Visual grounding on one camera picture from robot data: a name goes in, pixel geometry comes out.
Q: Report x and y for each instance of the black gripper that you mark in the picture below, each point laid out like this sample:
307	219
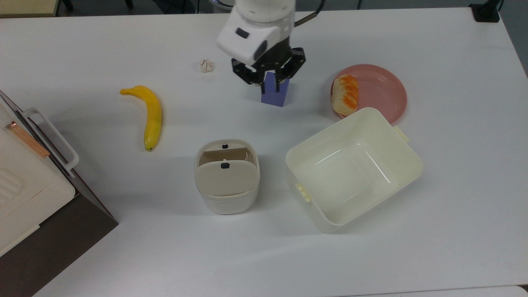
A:
275	53

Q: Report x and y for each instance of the orange glazed bread roll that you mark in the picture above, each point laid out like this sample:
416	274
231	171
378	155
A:
345	95

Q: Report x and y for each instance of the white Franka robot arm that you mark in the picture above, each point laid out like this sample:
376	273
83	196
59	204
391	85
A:
255	24

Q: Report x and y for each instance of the blue purple block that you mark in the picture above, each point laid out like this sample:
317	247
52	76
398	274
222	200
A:
275	98

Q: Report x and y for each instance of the small crumpled beige lump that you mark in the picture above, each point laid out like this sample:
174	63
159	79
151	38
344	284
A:
206	66

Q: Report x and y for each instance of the pink round plate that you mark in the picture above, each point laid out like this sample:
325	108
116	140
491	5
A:
381	90

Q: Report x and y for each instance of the beige swing lid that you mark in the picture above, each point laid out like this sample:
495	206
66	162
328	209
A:
226	179

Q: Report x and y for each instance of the yellow banana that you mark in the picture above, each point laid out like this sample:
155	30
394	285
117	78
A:
152	115

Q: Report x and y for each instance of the cream plastic storage bin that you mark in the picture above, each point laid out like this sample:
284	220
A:
354	173

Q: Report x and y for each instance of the cream swing-lid trash can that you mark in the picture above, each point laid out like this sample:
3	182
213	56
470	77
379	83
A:
227	202

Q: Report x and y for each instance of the wooden side table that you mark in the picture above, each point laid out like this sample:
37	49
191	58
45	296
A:
24	7

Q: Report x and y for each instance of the copper strip on oven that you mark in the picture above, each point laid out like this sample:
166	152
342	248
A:
27	139

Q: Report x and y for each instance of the white and brown oven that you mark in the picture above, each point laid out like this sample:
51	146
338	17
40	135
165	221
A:
45	231

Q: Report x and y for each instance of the black clamp mount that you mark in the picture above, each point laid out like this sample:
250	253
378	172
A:
486	12

